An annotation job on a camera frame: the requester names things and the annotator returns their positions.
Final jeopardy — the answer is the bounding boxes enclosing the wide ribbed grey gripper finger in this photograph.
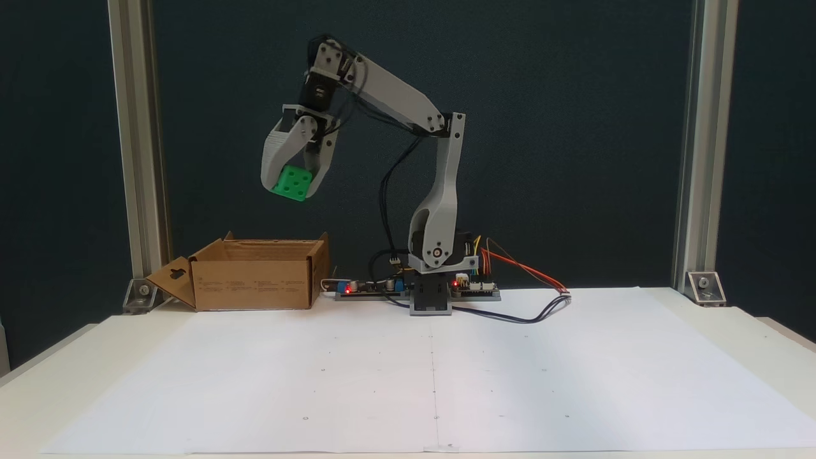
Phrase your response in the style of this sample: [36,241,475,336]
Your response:
[261,113,319,192]

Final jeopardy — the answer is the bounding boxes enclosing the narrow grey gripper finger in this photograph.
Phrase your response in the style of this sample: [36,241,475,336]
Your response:
[305,131,339,199]

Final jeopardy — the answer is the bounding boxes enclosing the green die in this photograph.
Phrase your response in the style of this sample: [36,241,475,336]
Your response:
[270,165,314,202]

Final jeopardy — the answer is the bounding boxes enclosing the circuit board with blue part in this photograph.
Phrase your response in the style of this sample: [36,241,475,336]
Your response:
[336,275,412,302]

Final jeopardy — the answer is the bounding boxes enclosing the brown cardboard box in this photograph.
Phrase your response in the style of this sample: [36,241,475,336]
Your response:
[145,231,330,312]

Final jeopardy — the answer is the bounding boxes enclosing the circuit board with white connectors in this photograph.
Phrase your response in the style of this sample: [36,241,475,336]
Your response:
[451,273,502,302]

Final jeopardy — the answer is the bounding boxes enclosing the aluminium frame post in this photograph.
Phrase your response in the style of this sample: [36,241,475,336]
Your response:
[673,0,740,289]
[107,0,173,281]

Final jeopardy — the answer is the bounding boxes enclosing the coloured jumper wires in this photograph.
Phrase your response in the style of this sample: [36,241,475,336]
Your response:
[470,233,488,278]

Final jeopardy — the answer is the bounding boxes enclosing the metal corner bracket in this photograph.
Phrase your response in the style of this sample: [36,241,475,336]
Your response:
[685,271,727,307]
[122,277,159,314]

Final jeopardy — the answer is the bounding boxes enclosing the orange red wire bundle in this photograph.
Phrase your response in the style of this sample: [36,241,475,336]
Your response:
[481,237,570,295]

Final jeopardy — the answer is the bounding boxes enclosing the dark cable on table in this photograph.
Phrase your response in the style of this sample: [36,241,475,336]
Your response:
[342,280,571,324]

